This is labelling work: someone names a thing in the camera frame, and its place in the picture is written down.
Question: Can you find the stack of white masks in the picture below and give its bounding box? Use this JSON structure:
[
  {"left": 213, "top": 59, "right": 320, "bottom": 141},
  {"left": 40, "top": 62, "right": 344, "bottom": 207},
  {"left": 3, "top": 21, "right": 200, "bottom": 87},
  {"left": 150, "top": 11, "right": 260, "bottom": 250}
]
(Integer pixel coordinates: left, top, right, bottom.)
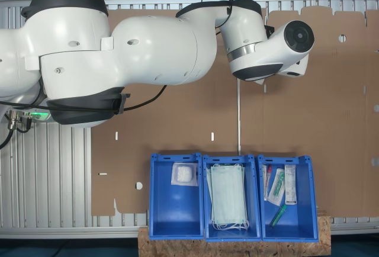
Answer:
[{"left": 206, "top": 163, "right": 250, "bottom": 231}]

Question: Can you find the black base cable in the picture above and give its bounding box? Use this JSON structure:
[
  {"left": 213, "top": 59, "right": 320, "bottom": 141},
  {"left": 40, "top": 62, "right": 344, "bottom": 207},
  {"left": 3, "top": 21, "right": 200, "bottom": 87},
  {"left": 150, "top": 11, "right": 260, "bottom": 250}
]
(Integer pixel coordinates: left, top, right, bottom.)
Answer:
[{"left": 0, "top": 109, "right": 33, "bottom": 150}]

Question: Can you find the long white printed packet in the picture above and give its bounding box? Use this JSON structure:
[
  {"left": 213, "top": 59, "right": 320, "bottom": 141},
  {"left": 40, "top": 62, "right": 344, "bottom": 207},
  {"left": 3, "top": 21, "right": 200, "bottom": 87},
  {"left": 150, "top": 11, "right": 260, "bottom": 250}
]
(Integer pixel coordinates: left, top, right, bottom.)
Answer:
[{"left": 284, "top": 164, "right": 297, "bottom": 206}]

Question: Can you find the chipboard block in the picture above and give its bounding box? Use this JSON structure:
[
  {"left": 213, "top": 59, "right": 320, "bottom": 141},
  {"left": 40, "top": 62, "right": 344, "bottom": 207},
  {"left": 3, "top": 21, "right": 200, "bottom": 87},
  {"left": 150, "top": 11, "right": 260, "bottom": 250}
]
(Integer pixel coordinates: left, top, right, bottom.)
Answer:
[{"left": 137, "top": 215, "right": 332, "bottom": 257}]

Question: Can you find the red-capped swab tube packet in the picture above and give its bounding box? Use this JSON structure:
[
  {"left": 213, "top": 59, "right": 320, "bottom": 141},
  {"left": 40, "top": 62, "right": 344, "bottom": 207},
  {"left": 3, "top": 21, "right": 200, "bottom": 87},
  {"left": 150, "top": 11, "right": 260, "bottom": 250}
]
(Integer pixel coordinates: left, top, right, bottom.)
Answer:
[{"left": 262, "top": 164, "right": 272, "bottom": 202}]

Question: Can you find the blue plastic bin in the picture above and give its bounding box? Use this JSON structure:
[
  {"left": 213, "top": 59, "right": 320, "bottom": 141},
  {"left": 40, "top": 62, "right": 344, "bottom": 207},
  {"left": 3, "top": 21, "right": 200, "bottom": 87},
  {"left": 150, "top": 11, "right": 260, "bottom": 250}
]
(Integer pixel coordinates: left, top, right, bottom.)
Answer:
[
  {"left": 256, "top": 155, "right": 319, "bottom": 243},
  {"left": 202, "top": 154, "right": 262, "bottom": 242},
  {"left": 149, "top": 152, "right": 205, "bottom": 241}
]

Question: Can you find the green plastic tube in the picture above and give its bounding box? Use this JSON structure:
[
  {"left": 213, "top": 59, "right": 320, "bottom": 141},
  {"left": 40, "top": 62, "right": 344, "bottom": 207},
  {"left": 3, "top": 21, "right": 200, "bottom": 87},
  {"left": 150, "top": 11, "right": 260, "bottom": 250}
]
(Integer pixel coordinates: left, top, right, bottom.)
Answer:
[{"left": 269, "top": 204, "right": 288, "bottom": 228}]

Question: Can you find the clear bag of cotton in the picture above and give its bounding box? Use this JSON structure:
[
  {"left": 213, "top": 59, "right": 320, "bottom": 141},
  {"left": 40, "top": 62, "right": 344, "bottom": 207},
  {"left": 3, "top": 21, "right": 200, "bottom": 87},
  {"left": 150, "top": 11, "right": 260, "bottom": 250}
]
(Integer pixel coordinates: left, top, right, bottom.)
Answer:
[{"left": 171, "top": 162, "right": 198, "bottom": 187}]

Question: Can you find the brown cardboard sheet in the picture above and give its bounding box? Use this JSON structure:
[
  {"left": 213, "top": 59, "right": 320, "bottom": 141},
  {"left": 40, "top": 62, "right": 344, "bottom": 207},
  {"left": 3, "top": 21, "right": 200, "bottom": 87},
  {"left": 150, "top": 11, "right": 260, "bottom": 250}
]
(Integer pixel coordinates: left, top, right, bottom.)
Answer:
[
  {"left": 240, "top": 5, "right": 379, "bottom": 219},
  {"left": 90, "top": 8, "right": 240, "bottom": 217}
]

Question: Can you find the green syringe packet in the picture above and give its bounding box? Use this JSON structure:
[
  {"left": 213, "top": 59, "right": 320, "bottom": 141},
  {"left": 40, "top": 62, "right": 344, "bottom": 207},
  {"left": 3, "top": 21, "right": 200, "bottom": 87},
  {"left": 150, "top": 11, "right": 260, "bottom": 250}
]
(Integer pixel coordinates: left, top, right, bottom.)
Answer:
[{"left": 268, "top": 167, "right": 285, "bottom": 206}]

